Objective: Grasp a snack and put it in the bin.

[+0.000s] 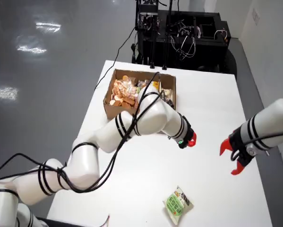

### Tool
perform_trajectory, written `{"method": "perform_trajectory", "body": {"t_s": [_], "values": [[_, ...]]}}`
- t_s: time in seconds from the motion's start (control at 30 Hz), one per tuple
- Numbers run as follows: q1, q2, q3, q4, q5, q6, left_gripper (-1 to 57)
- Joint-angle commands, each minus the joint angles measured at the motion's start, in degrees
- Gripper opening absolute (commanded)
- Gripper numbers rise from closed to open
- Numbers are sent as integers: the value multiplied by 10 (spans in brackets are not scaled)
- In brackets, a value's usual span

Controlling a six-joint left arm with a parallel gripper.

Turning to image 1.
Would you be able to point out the dark purple snack packet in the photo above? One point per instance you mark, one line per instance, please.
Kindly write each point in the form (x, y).
(171, 103)

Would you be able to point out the black equipment cabinet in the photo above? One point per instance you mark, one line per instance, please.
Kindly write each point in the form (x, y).
(202, 47)

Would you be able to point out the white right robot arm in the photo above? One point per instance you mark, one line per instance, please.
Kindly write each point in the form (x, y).
(273, 118)

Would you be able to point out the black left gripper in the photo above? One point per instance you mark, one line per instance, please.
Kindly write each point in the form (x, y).
(187, 132)

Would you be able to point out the brown cardboard box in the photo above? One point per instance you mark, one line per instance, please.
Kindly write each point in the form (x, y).
(172, 89)

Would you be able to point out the green sunflower seed snack packet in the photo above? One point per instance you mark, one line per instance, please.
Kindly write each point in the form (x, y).
(177, 205)

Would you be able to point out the black base frame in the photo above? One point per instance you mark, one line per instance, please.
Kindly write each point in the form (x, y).
(45, 222)

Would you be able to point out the orange biscuit snack pack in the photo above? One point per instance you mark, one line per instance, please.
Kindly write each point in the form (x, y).
(123, 93)

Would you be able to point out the short black stand pole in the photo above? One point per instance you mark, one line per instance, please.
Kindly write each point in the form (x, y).
(153, 47)

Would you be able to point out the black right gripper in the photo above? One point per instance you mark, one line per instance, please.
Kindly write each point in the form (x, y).
(240, 147)

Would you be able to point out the yellow snack packet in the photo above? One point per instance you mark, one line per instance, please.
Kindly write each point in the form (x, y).
(156, 85)

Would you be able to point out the tall black stand pole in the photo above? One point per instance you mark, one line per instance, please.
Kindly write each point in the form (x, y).
(166, 42)

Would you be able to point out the white snack packet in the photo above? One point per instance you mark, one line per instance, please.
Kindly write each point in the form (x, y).
(166, 93)

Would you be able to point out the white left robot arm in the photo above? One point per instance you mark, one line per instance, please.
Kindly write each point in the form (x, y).
(84, 160)

